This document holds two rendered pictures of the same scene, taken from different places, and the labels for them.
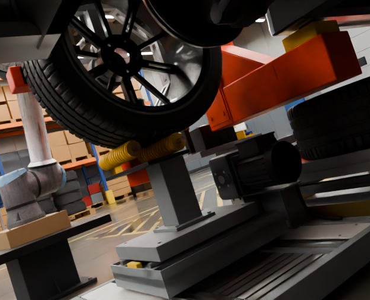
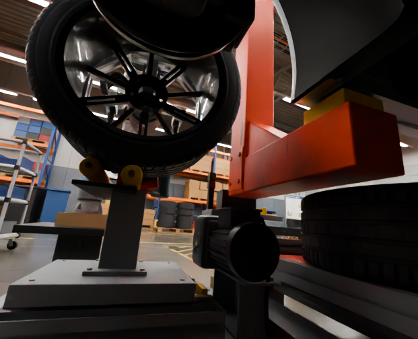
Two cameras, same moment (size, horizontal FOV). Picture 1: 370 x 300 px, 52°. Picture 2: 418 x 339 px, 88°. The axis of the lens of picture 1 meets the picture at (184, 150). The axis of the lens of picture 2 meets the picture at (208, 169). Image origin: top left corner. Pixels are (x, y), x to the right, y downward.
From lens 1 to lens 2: 0.77 m
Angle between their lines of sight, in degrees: 21
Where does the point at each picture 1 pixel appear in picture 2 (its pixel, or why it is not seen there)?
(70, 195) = (186, 217)
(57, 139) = (194, 184)
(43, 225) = (87, 218)
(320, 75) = (333, 157)
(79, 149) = (204, 194)
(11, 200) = (81, 193)
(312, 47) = (333, 118)
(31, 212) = (88, 206)
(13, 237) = (60, 218)
